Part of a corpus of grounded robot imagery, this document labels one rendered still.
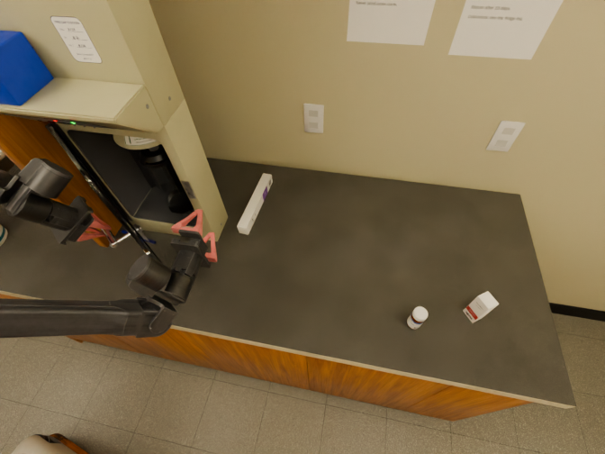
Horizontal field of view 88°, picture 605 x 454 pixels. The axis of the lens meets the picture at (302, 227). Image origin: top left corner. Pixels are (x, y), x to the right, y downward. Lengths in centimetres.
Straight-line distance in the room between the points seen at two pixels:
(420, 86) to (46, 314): 106
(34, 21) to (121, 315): 55
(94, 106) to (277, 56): 57
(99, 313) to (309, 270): 58
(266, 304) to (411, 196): 66
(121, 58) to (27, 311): 47
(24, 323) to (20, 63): 47
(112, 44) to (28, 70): 18
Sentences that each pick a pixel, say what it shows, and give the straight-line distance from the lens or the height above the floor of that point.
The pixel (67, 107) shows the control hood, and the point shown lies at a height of 151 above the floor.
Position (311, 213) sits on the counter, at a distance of 114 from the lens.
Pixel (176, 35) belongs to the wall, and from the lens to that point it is 120.
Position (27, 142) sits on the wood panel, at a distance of 105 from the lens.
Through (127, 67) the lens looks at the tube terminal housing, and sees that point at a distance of 75.
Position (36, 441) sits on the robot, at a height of 26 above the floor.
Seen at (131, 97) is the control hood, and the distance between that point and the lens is 72.
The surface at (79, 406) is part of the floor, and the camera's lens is 222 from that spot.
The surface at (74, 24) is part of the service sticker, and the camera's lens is 77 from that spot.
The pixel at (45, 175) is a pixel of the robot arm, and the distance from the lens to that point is 81.
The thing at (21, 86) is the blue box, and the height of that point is 154.
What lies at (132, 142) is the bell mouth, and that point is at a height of 133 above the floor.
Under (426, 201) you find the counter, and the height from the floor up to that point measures 94.
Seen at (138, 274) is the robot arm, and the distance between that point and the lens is 69.
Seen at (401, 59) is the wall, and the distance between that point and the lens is 105.
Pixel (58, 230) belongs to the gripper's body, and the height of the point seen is 127.
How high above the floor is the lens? 184
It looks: 54 degrees down
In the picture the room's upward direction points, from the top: 3 degrees counter-clockwise
